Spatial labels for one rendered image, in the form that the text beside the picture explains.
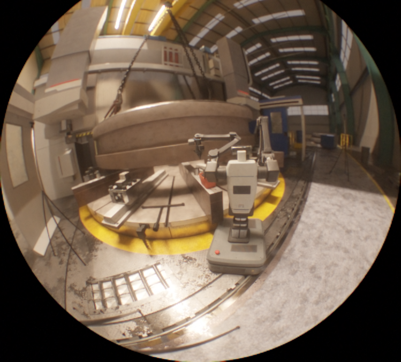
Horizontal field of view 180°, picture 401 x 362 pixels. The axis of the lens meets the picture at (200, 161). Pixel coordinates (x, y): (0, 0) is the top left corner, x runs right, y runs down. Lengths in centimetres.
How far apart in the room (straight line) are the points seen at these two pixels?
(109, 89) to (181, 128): 359
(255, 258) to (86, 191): 276
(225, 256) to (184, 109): 183
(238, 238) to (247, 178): 62
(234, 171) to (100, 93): 471
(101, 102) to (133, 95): 116
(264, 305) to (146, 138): 244
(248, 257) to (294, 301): 66
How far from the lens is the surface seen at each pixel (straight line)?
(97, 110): 478
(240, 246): 127
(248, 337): 126
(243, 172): 90
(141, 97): 494
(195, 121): 203
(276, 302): 135
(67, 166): 461
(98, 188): 284
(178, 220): 155
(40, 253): 280
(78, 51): 422
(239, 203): 101
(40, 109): 337
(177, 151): 183
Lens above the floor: 125
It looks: 12 degrees down
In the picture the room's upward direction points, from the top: 6 degrees counter-clockwise
